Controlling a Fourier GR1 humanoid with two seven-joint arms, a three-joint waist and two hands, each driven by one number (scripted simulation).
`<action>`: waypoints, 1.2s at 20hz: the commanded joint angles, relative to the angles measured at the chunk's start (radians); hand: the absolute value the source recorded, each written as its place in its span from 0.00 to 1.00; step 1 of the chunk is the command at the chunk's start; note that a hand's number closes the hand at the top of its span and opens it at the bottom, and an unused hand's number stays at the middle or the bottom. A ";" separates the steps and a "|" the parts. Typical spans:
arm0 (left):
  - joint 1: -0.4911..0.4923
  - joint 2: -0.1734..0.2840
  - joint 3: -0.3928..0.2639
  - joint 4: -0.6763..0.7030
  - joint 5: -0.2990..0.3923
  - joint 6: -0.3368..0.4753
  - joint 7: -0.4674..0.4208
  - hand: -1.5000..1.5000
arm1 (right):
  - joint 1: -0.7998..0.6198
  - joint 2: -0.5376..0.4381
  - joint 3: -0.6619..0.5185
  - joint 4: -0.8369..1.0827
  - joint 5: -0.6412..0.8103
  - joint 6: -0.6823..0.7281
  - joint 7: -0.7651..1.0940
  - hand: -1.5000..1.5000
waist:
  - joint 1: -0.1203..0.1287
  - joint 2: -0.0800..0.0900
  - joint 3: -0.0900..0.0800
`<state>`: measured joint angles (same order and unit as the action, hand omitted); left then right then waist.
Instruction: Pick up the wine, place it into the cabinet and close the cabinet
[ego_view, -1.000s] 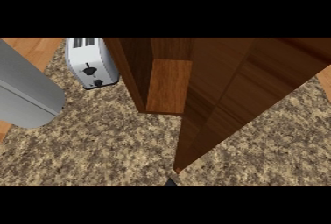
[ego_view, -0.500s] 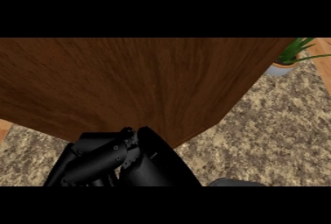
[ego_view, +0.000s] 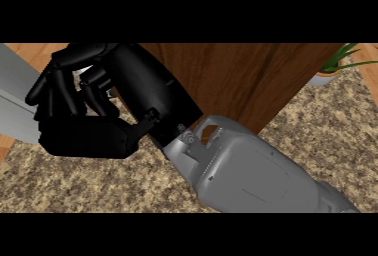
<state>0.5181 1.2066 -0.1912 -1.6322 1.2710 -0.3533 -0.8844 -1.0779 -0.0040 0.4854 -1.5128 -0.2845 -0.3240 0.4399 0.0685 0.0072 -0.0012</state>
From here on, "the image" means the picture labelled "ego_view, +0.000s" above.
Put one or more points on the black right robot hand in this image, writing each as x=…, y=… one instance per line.
x=142, y=93

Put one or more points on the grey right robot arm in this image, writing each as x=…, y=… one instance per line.
x=245, y=170

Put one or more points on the flat grey panel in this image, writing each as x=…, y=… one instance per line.
x=15, y=103

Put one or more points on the green plant in white pot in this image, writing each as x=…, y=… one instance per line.
x=322, y=77

